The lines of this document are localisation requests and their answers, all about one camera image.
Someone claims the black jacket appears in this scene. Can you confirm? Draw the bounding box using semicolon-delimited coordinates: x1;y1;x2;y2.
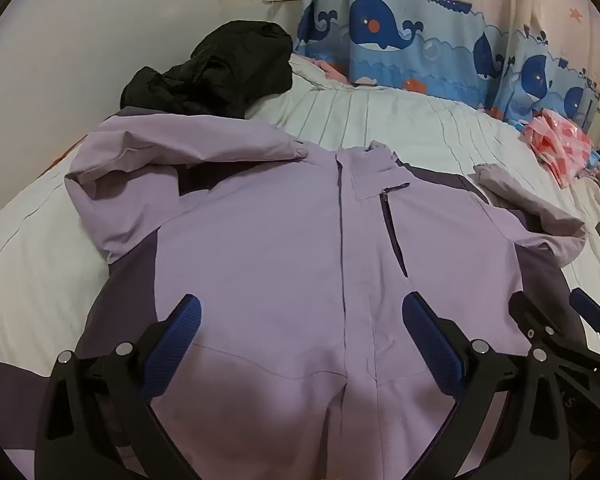
120;20;295;120

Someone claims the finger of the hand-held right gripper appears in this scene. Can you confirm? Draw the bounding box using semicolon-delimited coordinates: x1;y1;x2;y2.
569;288;600;356
509;291;581;361

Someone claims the white striped bed sheet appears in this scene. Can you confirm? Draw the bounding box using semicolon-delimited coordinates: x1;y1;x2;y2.
0;55;600;361

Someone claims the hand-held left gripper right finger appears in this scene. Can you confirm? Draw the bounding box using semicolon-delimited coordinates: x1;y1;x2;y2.
402;292;576;480

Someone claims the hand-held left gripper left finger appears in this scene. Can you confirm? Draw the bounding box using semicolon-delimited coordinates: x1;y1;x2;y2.
35;294;203;480

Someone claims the purple jacket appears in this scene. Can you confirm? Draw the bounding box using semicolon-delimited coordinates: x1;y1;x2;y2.
0;105;588;480

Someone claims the blue whale print curtain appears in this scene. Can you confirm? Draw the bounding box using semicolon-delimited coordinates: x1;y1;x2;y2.
292;0;600;123

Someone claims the pink checked cloth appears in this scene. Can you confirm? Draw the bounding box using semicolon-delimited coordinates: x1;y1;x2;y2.
522;112;600;190

